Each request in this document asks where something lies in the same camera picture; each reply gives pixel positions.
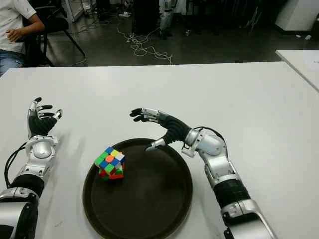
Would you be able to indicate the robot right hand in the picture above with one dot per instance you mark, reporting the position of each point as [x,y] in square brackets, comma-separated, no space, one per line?
[175,129]

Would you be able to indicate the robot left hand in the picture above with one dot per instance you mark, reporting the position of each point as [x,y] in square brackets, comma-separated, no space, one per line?
[40,124]

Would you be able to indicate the multicoloured Rubik's cube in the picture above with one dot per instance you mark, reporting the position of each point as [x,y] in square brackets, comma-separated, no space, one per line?
[109,161]

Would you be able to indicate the robot left arm silver black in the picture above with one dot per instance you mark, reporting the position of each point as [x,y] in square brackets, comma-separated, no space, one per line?
[41,149]

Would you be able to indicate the robot right arm silver black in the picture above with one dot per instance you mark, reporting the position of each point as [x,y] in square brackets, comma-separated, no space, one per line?
[211,145]

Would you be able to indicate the dark brown round plate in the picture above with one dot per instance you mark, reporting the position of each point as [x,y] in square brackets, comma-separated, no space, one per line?
[149,199]

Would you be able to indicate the black office chair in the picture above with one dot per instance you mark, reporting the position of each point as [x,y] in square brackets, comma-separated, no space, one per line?
[57,23]

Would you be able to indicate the seated person in white shirt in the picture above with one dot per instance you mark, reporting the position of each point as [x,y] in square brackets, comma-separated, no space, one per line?
[12,17]

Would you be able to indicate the silver humanoid robot legs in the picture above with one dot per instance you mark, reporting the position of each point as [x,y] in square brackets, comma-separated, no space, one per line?
[165,17]

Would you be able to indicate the black cabinet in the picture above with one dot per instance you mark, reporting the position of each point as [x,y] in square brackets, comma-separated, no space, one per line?
[145,17]

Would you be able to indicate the white framed glass cabinet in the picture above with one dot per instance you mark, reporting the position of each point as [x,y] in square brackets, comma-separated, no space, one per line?
[74,10]

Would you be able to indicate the white power strip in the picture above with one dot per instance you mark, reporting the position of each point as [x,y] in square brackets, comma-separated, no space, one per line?
[124,14]

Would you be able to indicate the grey folding stand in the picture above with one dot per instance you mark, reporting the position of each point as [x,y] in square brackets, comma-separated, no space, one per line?
[254,18]

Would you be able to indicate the white side table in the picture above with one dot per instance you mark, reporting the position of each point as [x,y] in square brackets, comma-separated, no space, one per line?
[301,62]

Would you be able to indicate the small white floor object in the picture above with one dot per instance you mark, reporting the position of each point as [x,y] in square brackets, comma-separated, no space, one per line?
[307,36]

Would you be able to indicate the white cabinet with dark base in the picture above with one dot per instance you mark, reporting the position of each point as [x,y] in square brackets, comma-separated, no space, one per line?
[296,12]

